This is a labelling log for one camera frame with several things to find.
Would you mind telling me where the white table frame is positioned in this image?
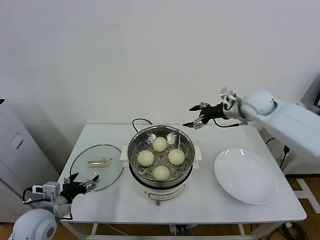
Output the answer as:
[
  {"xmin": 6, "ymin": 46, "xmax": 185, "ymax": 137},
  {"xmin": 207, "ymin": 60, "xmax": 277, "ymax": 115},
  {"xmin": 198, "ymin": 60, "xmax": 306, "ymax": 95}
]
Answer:
[{"xmin": 59, "ymin": 221, "xmax": 288, "ymax": 240}]

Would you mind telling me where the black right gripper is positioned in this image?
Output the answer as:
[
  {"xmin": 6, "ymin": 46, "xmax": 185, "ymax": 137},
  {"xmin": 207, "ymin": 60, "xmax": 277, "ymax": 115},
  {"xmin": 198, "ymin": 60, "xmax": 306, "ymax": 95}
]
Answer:
[{"xmin": 182, "ymin": 101, "xmax": 226, "ymax": 130}]

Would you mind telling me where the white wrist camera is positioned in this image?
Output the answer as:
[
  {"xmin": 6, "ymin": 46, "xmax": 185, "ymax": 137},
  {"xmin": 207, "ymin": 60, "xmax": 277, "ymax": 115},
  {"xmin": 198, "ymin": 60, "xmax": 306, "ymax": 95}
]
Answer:
[
  {"xmin": 218, "ymin": 86, "xmax": 238, "ymax": 104},
  {"xmin": 32, "ymin": 181, "xmax": 61, "ymax": 202}
]

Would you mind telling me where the white round plate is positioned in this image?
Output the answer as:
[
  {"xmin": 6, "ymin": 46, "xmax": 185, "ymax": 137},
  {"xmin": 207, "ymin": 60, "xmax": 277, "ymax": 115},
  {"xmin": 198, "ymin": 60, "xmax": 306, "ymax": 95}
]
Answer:
[{"xmin": 213, "ymin": 148, "xmax": 279, "ymax": 205}]

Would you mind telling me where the grey computer monitor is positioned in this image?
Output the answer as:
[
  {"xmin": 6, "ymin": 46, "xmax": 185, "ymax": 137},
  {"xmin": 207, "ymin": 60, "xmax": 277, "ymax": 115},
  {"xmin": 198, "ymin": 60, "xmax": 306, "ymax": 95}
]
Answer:
[{"xmin": 302, "ymin": 73, "xmax": 320, "ymax": 106}]

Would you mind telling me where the perforated steel steamer basket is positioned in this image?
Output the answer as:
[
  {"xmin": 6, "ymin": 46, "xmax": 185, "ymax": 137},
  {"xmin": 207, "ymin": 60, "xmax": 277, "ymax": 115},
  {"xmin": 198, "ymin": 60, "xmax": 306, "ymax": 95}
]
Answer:
[{"xmin": 126, "ymin": 124, "xmax": 196, "ymax": 189}]

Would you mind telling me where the white electric cooker base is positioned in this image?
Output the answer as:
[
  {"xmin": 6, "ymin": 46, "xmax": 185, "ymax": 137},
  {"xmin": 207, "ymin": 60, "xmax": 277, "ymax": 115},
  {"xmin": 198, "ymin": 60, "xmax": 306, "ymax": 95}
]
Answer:
[{"xmin": 120, "ymin": 144, "xmax": 203, "ymax": 207}]

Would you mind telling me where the black cooker power cord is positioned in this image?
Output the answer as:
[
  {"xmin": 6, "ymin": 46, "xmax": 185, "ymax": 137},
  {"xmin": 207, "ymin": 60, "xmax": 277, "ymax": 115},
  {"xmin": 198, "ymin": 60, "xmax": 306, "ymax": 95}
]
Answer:
[{"xmin": 131, "ymin": 118, "xmax": 154, "ymax": 135}]

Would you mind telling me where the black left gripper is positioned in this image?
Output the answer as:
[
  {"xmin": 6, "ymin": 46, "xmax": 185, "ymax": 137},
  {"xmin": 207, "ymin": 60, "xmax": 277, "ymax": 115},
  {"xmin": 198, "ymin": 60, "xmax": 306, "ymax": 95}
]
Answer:
[{"xmin": 60, "ymin": 172, "xmax": 101, "ymax": 201}]

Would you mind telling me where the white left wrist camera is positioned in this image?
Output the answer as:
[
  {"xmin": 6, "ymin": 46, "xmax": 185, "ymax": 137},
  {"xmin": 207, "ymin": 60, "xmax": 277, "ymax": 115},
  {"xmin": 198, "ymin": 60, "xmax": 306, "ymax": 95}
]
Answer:
[{"xmin": 32, "ymin": 181, "xmax": 61, "ymax": 202}]

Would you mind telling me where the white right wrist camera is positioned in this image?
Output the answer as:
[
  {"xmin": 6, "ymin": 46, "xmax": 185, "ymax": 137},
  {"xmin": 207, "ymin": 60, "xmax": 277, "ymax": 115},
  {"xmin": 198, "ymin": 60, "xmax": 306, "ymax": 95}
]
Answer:
[{"xmin": 218, "ymin": 86, "xmax": 238, "ymax": 104}]

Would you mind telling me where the black cable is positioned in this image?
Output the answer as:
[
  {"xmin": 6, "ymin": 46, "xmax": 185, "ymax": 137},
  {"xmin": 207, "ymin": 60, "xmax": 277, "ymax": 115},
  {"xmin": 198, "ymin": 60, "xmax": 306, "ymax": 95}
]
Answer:
[{"xmin": 278, "ymin": 151, "xmax": 287, "ymax": 169}]

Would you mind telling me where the white power strip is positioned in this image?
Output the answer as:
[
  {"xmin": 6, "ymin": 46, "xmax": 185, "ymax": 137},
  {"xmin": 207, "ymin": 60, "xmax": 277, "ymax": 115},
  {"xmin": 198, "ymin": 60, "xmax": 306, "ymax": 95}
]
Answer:
[{"xmin": 169, "ymin": 224, "xmax": 197, "ymax": 236}]

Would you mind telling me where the white cabinet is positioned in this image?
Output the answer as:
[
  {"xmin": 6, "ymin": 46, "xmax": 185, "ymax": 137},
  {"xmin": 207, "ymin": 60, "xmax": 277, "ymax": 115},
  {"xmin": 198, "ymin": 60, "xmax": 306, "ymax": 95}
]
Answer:
[{"xmin": 0, "ymin": 98, "xmax": 61, "ymax": 225}]

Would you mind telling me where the white steamed baozi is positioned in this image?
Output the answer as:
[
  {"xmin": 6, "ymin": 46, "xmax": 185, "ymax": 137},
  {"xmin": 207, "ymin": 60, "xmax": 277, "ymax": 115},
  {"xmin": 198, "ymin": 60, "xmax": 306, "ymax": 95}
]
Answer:
[
  {"xmin": 152, "ymin": 165, "xmax": 172, "ymax": 182},
  {"xmin": 136, "ymin": 149, "xmax": 155, "ymax": 168},
  {"xmin": 167, "ymin": 148, "xmax": 186, "ymax": 166},
  {"xmin": 152, "ymin": 136, "xmax": 168, "ymax": 153}
]

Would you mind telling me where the glass lid with cream handle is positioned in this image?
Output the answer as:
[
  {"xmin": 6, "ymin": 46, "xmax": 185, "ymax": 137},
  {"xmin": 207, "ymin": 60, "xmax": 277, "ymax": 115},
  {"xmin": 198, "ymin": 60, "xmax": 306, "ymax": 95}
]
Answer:
[{"xmin": 69, "ymin": 143, "xmax": 125, "ymax": 193}]

